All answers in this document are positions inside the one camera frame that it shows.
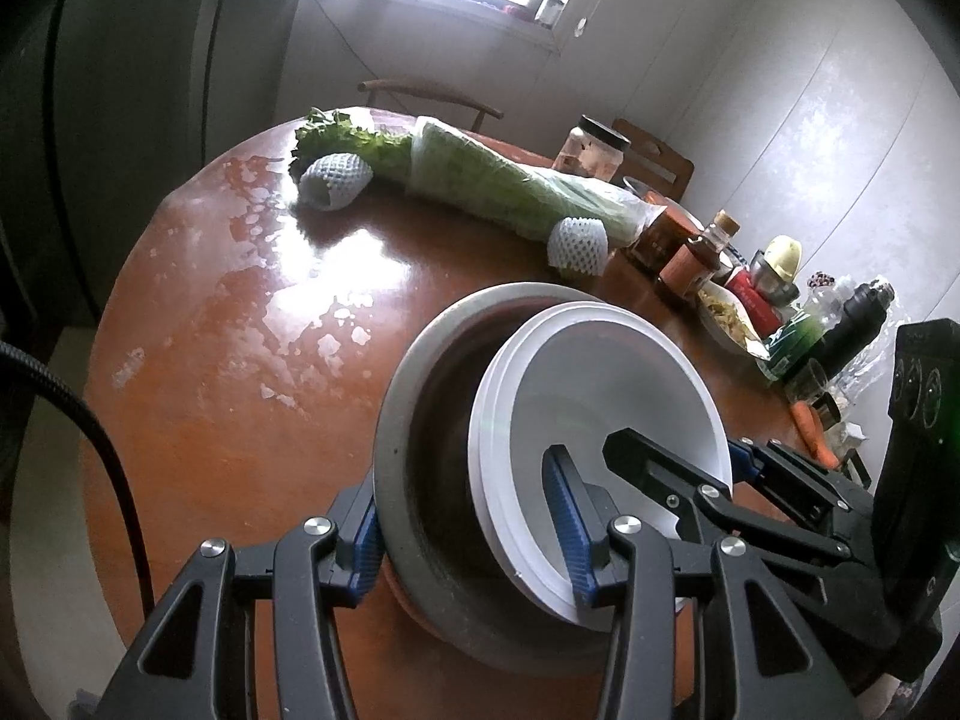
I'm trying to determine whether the wooden chair with cutout back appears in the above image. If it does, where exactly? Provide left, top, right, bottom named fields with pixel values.
left=611, top=118, right=695, bottom=200

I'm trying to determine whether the white-lined paper noodle bowl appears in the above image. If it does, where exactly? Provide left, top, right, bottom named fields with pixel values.
left=469, top=302, right=721, bottom=627
left=487, top=313, right=734, bottom=616

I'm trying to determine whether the steel cup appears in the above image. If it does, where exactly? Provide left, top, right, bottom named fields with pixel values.
left=752, top=255, right=803, bottom=305

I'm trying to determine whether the dark grey refrigerator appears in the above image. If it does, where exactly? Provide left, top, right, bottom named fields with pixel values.
left=0, top=0, right=226, bottom=331

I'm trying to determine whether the steel basin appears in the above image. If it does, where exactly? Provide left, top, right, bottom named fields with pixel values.
left=622, top=176, right=668, bottom=207

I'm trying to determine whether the green leafy lettuce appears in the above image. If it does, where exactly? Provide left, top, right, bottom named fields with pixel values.
left=291, top=109, right=417, bottom=185

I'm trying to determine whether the glass tumbler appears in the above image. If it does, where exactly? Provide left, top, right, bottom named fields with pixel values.
left=784, top=358, right=830, bottom=402

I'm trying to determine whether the napa cabbage in plastic wrap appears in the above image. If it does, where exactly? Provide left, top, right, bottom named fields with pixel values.
left=409, top=116, right=668, bottom=245

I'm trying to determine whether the white oval dish with food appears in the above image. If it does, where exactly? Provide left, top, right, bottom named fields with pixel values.
left=696, top=281, right=773, bottom=357

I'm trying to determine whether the thick black braided cable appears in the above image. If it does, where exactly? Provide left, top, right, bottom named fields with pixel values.
left=0, top=340, right=155, bottom=616

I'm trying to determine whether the green dish soap bottle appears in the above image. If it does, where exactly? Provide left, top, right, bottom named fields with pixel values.
left=757, top=281, right=845, bottom=383

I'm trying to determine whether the orange carrot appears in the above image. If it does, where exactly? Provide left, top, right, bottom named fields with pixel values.
left=791, top=400, right=841, bottom=466

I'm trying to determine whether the pale yellow plastic lid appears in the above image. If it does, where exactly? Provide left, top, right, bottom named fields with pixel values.
left=761, top=236, right=802, bottom=278

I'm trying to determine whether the black thermos flask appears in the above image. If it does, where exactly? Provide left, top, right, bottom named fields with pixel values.
left=795, top=277, right=897, bottom=383

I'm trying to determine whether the clear jar with black lid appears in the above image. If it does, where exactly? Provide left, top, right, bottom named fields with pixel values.
left=553, top=115, right=631, bottom=181

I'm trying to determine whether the large steel bowl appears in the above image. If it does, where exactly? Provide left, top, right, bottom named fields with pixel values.
left=373, top=281, right=676, bottom=672

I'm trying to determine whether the clear crinkled plastic bag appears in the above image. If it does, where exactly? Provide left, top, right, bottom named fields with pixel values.
left=832, top=345, right=901, bottom=421

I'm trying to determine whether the red sauce jar orange lid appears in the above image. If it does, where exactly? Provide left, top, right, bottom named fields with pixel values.
left=634, top=206, right=702, bottom=271

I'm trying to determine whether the orange-label sauce jar dark lid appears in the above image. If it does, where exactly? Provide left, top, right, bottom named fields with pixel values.
left=660, top=235, right=728, bottom=301

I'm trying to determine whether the wooden chair with curved rail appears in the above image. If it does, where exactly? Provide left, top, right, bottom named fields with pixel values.
left=358, top=77, right=503, bottom=134

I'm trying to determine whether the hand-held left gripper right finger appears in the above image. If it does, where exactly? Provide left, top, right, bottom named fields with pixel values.
left=541, top=444, right=856, bottom=720

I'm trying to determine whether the fruit in white foam net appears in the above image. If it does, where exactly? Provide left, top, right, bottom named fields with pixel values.
left=547, top=216, right=612, bottom=277
left=300, top=152, right=374, bottom=211

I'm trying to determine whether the red tissue box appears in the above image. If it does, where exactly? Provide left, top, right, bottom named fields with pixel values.
left=724, top=266, right=800, bottom=335

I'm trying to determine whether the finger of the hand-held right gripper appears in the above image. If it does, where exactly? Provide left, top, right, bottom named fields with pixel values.
left=602, top=427, right=856, bottom=563
left=726, top=436, right=878, bottom=541

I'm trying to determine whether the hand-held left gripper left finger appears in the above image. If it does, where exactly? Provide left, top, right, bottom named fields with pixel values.
left=94, top=484, right=387, bottom=720

